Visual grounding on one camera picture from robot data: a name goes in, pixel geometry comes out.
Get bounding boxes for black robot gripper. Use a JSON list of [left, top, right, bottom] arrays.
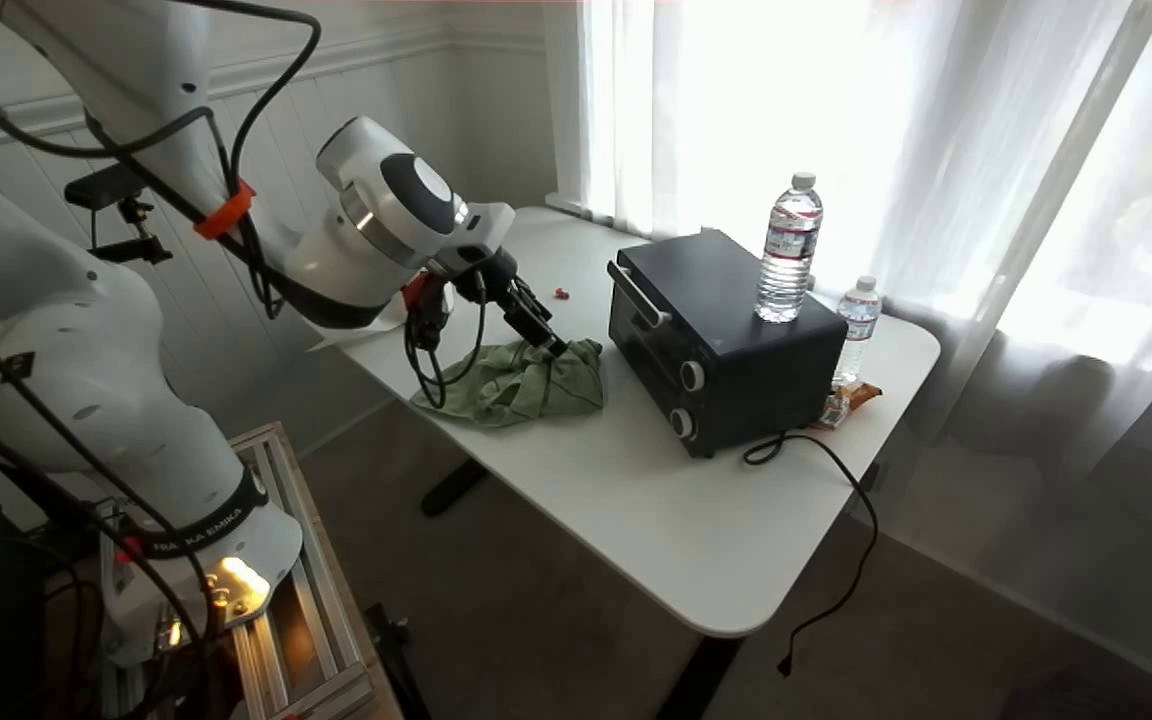
[[401, 247, 564, 355]]

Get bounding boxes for clear water bottle white label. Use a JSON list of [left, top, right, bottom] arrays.
[[755, 174, 825, 324]]

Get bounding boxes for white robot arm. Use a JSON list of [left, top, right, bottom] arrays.
[[0, 0, 564, 666]]

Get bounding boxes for black toaster oven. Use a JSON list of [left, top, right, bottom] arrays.
[[608, 230, 850, 457]]

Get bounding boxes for small clear water bottle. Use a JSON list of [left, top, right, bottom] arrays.
[[837, 276, 884, 382]]

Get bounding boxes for green cloth towel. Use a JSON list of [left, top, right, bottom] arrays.
[[413, 340, 604, 433]]

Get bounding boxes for orange snack wrapper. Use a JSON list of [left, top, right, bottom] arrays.
[[819, 379, 881, 429]]

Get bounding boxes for white sheer curtains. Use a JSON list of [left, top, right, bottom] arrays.
[[540, 0, 1152, 476]]

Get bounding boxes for black oven power cable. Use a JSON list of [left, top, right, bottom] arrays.
[[739, 429, 884, 679]]

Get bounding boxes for wooden frame shelf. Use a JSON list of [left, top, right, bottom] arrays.
[[232, 424, 405, 720]]

